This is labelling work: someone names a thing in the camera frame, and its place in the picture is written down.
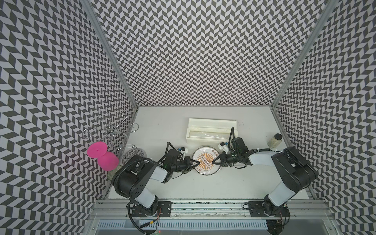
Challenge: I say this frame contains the lower magenta disc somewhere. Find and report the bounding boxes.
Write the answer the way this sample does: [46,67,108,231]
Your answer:
[97,151,119,171]

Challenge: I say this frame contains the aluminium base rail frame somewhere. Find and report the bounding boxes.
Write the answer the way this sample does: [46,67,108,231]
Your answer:
[82,199,342,235]

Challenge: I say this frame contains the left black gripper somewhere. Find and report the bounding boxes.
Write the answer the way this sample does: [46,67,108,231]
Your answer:
[171,156,200,174]

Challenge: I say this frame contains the green glass cup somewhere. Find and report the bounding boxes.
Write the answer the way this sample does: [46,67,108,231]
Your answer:
[107,165,122,181]

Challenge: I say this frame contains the clear plastic wrap sheet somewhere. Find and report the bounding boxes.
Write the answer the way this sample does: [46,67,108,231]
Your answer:
[190,145,223,177]

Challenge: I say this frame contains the upper magenta disc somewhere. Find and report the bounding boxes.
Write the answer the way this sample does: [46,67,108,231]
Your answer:
[87,142,108,159]

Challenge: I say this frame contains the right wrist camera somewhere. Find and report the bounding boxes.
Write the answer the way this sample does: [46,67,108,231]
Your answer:
[218,142,231,154]

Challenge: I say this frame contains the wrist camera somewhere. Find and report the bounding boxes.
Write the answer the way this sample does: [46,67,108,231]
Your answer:
[178,147,188,158]
[218,142,231,154]

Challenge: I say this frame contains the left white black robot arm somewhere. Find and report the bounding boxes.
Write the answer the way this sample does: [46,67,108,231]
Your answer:
[111,149,200,216]

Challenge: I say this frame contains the round patterned ceramic plate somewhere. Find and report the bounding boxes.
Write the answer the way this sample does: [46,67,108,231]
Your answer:
[192,146,221,176]

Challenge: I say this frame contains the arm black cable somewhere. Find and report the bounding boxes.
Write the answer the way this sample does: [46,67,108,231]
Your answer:
[157,141,180,165]
[229,127,237,153]

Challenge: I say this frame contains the small jar with black lid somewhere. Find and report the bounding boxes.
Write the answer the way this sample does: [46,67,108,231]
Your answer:
[267,133,283,149]

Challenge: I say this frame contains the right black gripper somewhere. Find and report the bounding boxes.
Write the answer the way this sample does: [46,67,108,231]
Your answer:
[211,151,240,167]

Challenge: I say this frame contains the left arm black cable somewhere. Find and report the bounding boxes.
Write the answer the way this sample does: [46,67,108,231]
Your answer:
[157,141,180,165]

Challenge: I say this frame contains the white plastic wrap dispenser box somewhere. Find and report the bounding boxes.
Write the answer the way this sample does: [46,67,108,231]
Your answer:
[186,118,238,143]

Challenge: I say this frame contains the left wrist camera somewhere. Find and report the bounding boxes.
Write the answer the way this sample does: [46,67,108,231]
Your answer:
[178,147,188,158]

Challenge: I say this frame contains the magenta disc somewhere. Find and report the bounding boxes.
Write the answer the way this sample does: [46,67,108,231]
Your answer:
[97,151,119,171]
[87,142,108,159]

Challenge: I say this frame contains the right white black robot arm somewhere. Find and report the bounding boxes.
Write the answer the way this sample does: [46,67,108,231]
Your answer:
[211,137,318,217]

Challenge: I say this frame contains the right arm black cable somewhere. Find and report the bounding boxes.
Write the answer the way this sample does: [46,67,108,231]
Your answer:
[229,127,237,153]

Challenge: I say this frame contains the silver wire rack stand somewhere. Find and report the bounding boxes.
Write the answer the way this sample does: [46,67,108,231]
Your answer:
[81,111,140,152]

